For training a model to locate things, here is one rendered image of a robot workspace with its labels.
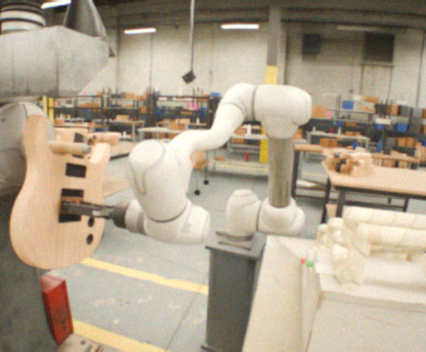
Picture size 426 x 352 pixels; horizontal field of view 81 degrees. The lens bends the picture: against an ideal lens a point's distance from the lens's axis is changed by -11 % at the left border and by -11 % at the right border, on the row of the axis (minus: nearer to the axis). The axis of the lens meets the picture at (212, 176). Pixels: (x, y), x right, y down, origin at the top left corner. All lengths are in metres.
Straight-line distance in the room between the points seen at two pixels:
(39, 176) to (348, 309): 0.73
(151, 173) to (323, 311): 0.38
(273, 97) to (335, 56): 11.01
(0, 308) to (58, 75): 0.88
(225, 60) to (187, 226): 11.57
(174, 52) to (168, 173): 12.38
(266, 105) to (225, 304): 1.06
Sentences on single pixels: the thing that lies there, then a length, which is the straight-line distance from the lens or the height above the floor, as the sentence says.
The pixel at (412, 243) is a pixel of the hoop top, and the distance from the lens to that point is 0.49.
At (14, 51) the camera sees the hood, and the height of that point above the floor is 1.49.
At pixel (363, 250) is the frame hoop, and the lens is 0.47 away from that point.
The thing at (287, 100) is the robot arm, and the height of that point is 1.41.
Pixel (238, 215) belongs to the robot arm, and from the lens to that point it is 1.39.
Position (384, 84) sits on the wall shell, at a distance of 12.23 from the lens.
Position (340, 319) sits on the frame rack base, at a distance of 0.52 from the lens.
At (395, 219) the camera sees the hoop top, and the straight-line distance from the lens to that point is 0.56.
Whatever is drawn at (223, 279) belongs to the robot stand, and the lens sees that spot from 1.52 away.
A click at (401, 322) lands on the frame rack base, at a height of 1.06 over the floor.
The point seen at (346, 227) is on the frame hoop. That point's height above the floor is 1.18.
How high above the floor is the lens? 1.36
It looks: 13 degrees down
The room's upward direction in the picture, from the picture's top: 3 degrees clockwise
